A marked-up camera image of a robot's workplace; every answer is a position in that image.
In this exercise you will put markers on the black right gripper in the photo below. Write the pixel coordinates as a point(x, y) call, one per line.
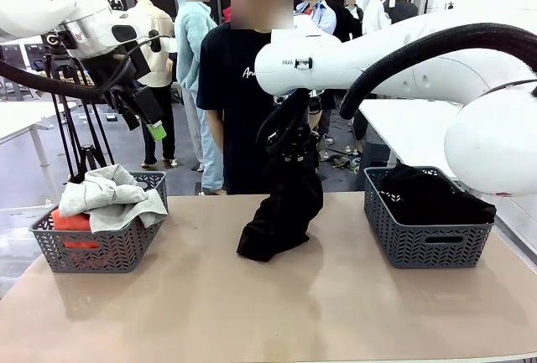
point(295, 145)

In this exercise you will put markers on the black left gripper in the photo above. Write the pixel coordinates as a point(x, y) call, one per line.
point(117, 69)

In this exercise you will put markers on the black plain shorts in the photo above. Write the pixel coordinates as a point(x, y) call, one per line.
point(285, 212)

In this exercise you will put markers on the grey top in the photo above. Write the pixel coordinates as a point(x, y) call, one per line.
point(109, 195)

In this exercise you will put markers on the orange top with yellow print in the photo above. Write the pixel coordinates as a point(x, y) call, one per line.
point(71, 222)

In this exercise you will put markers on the black buttoned cargo bottoms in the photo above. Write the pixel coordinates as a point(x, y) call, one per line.
point(432, 199)

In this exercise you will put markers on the person's right forearm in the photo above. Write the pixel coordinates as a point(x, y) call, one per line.
point(218, 141)

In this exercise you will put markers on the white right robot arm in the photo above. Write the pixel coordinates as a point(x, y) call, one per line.
point(419, 61)

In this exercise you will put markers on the person in black T-shirt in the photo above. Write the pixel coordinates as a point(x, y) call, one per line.
point(235, 128)

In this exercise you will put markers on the mannequin in blue fleece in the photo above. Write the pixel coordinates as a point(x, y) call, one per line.
point(189, 44)

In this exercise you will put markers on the mannequin in cream shirt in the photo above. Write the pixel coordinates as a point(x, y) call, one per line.
point(161, 19)

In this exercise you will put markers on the white table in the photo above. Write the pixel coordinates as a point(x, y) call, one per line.
point(407, 128)
point(25, 117)

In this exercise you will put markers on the mannequin in red garment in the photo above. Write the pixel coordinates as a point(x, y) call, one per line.
point(226, 15)

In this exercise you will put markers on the mannequin in pale blue shirt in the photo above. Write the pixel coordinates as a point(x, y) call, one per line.
point(321, 15)

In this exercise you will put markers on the grey plastic lattice basket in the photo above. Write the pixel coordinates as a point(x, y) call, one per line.
point(436, 254)
point(105, 254)

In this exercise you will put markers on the mannequin in white shirt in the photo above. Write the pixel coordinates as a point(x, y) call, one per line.
point(373, 15)

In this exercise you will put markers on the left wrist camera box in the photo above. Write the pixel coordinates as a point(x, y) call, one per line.
point(165, 44)

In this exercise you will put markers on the black camera tripod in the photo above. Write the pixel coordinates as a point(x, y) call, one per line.
point(90, 162)

